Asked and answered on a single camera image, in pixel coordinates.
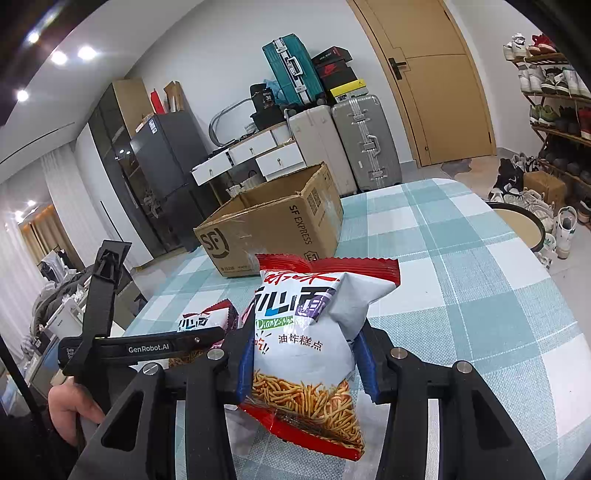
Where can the shoe rack with shoes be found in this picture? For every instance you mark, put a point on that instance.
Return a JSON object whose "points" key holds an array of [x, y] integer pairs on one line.
{"points": [[545, 115]]}

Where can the teal checked tablecloth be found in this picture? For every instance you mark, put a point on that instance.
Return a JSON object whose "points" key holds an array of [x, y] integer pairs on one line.
{"points": [[461, 300]]}

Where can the round beige stool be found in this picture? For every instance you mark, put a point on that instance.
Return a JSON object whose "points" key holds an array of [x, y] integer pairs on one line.
{"points": [[515, 226]]}

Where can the red gift box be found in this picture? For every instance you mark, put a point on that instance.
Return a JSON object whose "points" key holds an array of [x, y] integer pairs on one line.
{"points": [[158, 102]]}

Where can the black storage box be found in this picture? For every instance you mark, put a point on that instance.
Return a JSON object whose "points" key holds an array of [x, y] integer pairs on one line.
{"points": [[270, 119]]}

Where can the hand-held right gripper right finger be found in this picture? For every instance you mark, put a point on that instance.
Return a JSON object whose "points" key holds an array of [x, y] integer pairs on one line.
{"points": [[367, 371]]}

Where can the small brown cardboard box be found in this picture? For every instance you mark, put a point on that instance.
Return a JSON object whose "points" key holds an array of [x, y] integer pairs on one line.
{"points": [[545, 189]]}

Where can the silver suitcase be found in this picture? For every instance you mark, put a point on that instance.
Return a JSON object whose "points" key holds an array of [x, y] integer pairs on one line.
{"points": [[364, 138]]}

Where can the woven laundry basket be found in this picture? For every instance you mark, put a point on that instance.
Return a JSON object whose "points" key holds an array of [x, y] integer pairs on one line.
{"points": [[244, 185]]}

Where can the black bag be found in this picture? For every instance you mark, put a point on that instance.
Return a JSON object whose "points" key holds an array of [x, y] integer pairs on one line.
{"points": [[262, 98]]}

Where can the beige suitcase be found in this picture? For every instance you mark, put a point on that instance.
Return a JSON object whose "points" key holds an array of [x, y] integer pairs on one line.
{"points": [[318, 143]]}

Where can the white curtain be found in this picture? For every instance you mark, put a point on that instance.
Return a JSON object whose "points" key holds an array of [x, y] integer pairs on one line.
{"points": [[69, 198]]}

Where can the purple-edged snack bag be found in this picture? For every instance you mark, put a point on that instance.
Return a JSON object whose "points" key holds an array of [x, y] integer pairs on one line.
{"points": [[203, 321]]}

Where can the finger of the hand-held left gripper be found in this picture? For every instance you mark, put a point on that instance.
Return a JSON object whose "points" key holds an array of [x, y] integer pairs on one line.
{"points": [[210, 336]]}

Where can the white drawer desk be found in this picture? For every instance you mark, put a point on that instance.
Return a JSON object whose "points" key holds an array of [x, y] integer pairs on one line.
{"points": [[277, 159]]}

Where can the teal suitcase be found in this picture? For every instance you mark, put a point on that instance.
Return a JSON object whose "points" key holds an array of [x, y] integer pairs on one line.
{"points": [[291, 69]]}

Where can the wooden door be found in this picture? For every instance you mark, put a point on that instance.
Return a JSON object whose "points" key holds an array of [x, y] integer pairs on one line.
{"points": [[438, 83]]}

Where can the blue plastic bag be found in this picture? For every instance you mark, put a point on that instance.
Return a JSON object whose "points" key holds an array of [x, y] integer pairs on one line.
{"points": [[273, 86]]}

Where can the person's left forearm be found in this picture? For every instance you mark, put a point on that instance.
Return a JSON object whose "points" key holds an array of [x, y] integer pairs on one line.
{"points": [[27, 447]]}

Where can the flat brown cardboard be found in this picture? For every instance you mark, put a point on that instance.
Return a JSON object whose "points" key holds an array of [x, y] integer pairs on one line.
{"points": [[175, 97]]}

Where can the wooden shoe rack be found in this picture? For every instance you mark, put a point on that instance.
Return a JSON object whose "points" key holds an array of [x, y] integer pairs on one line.
{"points": [[565, 131]]}

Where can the grey clothes pile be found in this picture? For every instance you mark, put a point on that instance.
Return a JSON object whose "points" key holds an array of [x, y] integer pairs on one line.
{"points": [[53, 300]]}

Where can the grey oval hoop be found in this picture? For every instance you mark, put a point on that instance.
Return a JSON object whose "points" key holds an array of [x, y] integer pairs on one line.
{"points": [[217, 121]]}

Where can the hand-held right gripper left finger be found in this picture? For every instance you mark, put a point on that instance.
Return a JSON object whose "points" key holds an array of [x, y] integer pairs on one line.
{"points": [[244, 371]]}

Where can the ceiling spotlight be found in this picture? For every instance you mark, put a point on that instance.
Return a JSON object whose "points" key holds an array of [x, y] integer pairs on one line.
{"points": [[87, 53], [22, 95], [60, 57]]}

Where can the yellow-lidded shoe box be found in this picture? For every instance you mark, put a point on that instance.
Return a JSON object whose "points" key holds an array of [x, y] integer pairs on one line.
{"points": [[348, 91]]}

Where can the white red-topped snack bag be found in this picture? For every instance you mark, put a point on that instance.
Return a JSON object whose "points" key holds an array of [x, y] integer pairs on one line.
{"points": [[300, 332]]}

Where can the person's left hand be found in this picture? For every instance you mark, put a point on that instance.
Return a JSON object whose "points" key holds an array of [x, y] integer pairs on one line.
{"points": [[69, 406]]}

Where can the dark grey fridge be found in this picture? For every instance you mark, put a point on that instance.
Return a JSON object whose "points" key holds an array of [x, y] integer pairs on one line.
{"points": [[171, 175]]}

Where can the red and black shoe box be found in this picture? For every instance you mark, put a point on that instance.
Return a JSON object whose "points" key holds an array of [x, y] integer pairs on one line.
{"points": [[334, 68]]}

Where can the dark glass cabinet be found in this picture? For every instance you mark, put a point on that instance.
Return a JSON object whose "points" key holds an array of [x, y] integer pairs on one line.
{"points": [[111, 152]]}

